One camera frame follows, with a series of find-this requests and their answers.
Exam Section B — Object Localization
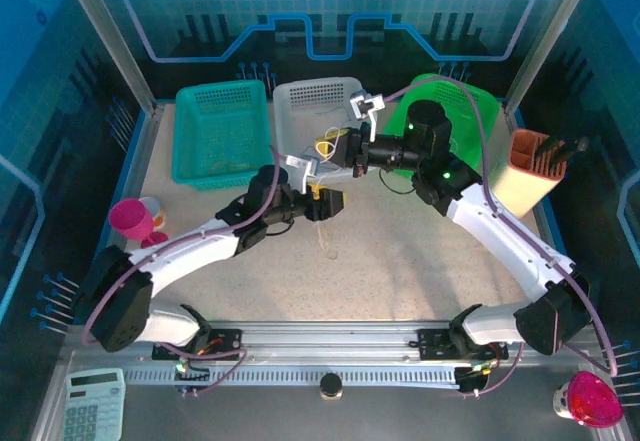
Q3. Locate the white wire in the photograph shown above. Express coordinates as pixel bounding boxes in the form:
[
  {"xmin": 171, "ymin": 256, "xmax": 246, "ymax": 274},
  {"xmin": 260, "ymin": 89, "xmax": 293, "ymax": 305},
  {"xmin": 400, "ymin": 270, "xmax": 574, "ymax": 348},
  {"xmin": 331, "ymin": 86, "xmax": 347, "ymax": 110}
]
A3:
[{"xmin": 299, "ymin": 125, "xmax": 354, "ymax": 185}]

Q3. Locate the yellow wire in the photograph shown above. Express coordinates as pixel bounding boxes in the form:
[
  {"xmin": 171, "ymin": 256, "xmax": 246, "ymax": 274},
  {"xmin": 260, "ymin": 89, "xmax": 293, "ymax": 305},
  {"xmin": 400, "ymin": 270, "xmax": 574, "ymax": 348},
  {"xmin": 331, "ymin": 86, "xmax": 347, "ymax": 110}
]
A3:
[
  {"xmin": 209, "ymin": 159, "xmax": 254, "ymax": 173},
  {"xmin": 315, "ymin": 221, "xmax": 340, "ymax": 261}
]

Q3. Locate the white plastic basket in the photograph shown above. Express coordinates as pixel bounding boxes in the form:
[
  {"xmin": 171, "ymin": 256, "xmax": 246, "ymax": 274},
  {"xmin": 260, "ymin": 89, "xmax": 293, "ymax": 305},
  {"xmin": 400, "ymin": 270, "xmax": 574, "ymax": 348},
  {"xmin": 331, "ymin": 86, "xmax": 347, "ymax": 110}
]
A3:
[{"xmin": 272, "ymin": 76, "xmax": 371, "ymax": 185}]

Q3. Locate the green plastic basket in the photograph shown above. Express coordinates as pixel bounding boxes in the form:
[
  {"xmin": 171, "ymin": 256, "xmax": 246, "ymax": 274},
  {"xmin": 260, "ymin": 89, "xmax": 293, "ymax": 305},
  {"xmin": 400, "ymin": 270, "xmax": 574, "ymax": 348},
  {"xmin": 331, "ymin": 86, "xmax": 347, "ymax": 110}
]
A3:
[{"xmin": 378, "ymin": 72, "xmax": 501, "ymax": 182}]

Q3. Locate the teal plastic basket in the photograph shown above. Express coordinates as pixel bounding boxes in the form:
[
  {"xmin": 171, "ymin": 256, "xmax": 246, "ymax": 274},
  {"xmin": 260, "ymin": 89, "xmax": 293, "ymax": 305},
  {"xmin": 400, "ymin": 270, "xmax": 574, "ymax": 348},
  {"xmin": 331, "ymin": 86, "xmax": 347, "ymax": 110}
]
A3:
[{"xmin": 171, "ymin": 79, "xmax": 274, "ymax": 193}]

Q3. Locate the cream knife block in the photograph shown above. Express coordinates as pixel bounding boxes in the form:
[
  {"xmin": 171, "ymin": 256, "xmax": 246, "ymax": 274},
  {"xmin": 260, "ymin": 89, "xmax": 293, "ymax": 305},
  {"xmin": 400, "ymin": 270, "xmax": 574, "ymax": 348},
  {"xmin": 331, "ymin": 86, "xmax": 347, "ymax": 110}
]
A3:
[{"xmin": 481, "ymin": 128, "xmax": 569, "ymax": 218}]

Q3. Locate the small white orange cup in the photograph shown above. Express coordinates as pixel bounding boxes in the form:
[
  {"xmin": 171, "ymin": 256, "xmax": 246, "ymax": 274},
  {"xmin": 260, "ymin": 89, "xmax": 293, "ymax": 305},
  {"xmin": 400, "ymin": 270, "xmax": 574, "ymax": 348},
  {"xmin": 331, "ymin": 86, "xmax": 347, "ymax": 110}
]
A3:
[{"xmin": 137, "ymin": 195, "xmax": 167, "ymax": 235}]

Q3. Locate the pink plastic goblet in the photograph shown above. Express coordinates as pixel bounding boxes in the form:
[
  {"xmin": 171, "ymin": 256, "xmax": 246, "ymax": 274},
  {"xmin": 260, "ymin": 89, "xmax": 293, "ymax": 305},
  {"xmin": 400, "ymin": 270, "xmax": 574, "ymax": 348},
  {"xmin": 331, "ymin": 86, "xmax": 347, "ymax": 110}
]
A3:
[{"xmin": 108, "ymin": 198, "xmax": 169, "ymax": 250}]

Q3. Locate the black round knob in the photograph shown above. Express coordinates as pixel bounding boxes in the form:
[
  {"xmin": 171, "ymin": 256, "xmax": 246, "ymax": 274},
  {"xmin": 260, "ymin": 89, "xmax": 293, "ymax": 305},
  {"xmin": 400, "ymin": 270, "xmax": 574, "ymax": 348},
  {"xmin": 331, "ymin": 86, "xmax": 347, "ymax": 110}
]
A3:
[{"xmin": 319, "ymin": 373, "xmax": 344, "ymax": 402}]

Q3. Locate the white calculator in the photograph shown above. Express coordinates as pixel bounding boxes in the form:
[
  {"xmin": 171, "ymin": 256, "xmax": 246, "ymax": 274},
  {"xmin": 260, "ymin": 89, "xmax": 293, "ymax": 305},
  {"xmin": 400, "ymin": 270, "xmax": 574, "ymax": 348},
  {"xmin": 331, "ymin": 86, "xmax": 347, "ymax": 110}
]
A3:
[{"xmin": 62, "ymin": 368, "xmax": 127, "ymax": 441}]

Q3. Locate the pink faceted cup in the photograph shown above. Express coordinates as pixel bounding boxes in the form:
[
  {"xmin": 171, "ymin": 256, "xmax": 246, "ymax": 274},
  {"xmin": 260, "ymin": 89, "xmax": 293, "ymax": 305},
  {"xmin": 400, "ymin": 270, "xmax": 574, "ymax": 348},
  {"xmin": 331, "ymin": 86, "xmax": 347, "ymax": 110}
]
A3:
[{"xmin": 552, "ymin": 370, "xmax": 625, "ymax": 430}]

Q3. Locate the thin black left gripper cable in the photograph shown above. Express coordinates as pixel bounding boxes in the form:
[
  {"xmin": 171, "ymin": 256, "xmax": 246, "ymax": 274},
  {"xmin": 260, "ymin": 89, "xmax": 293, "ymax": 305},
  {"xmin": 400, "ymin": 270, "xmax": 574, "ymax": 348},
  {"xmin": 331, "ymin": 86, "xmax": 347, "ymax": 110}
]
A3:
[{"xmin": 263, "ymin": 219, "xmax": 297, "ymax": 238}]

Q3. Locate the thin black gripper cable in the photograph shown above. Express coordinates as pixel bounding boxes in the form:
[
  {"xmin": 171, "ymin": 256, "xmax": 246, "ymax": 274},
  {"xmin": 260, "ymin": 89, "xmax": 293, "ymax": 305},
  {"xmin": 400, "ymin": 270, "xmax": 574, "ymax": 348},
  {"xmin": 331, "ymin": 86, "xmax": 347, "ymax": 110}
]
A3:
[
  {"xmin": 263, "ymin": 219, "xmax": 297, "ymax": 238},
  {"xmin": 377, "ymin": 167, "xmax": 419, "ymax": 196}
]

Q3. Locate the thin black right gripper cable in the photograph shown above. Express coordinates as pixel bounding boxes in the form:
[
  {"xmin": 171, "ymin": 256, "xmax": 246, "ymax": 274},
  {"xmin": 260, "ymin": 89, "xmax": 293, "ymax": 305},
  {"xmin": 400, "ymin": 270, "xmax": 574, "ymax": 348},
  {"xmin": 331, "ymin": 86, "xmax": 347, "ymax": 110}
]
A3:
[{"xmin": 377, "ymin": 167, "xmax": 419, "ymax": 196}]

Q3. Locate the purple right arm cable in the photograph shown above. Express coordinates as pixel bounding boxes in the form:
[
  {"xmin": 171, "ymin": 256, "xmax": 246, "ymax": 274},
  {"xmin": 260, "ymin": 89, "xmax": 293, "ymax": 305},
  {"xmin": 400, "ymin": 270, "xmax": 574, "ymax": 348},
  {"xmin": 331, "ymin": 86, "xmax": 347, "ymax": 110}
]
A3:
[{"xmin": 383, "ymin": 78, "xmax": 620, "ymax": 398}]

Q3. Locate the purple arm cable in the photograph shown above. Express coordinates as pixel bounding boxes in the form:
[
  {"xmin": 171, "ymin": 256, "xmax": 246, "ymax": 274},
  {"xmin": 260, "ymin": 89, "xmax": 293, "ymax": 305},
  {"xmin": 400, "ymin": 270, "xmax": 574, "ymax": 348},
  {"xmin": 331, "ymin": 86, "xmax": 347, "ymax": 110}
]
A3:
[
  {"xmin": 383, "ymin": 78, "xmax": 620, "ymax": 398},
  {"xmin": 81, "ymin": 145, "xmax": 292, "ymax": 400}
]

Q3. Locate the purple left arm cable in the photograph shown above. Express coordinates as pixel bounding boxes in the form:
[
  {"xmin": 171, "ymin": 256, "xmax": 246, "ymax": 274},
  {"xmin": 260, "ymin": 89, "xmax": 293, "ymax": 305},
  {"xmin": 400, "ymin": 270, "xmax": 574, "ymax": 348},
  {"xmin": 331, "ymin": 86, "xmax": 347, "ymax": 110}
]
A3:
[{"xmin": 81, "ymin": 145, "xmax": 292, "ymax": 400}]

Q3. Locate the black knife handle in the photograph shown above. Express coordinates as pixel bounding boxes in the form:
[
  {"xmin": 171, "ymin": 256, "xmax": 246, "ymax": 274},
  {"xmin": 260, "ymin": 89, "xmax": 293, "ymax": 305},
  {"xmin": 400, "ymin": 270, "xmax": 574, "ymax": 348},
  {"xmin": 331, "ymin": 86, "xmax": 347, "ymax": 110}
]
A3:
[
  {"xmin": 534, "ymin": 135, "xmax": 567, "ymax": 165},
  {"xmin": 553, "ymin": 134, "xmax": 591, "ymax": 165}
]

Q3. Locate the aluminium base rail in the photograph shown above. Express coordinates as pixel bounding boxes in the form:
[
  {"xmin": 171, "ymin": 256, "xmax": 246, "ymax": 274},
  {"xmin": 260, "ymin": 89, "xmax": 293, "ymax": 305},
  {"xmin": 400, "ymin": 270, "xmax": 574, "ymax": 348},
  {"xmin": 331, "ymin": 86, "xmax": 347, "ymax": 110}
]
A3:
[{"xmin": 107, "ymin": 319, "xmax": 604, "ymax": 387}]

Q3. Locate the aluminium frame post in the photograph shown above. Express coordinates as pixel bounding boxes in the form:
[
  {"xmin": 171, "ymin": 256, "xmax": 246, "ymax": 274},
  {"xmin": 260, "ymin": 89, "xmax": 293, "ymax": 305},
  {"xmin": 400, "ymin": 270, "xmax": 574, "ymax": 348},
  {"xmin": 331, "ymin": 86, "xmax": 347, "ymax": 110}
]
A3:
[
  {"xmin": 503, "ymin": 0, "xmax": 587, "ymax": 107},
  {"xmin": 54, "ymin": 0, "xmax": 157, "ymax": 115}
]

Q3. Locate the slotted white cable duct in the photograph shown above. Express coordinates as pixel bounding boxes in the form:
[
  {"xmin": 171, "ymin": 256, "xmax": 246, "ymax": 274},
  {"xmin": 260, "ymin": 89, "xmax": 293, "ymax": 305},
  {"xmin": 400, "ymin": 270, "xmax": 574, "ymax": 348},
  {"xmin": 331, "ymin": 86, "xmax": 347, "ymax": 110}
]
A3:
[{"xmin": 123, "ymin": 364, "xmax": 462, "ymax": 388}]

